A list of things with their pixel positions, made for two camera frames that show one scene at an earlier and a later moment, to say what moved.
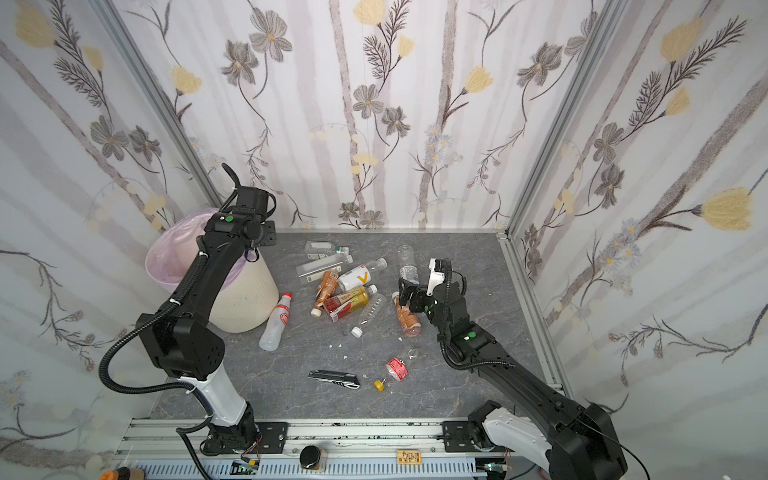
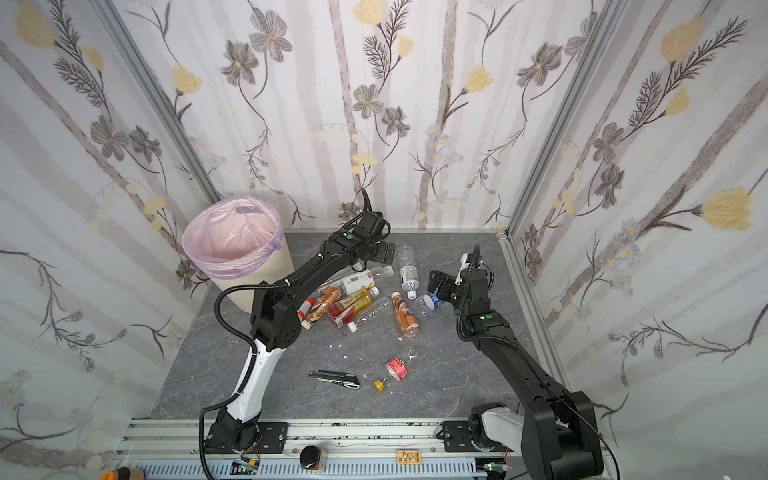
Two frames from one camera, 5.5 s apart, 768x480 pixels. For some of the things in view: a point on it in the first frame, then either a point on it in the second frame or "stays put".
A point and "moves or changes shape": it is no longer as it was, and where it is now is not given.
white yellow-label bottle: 360,276 moves or changes shape
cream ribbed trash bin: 249,301 → 279,267
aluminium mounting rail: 319,449 stays put
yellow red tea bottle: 341,306 stays put
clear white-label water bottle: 408,271 stays put
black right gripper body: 417,297 → 444,287
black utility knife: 345,379 stays put
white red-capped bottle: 270,338 moves or changes shape
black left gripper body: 255,238 → 380,252
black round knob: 309,456 stays put
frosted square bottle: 324,267 moves or changes shape
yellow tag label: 409,457 stays put
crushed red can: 397,369 stays put
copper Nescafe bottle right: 408,320 stays put
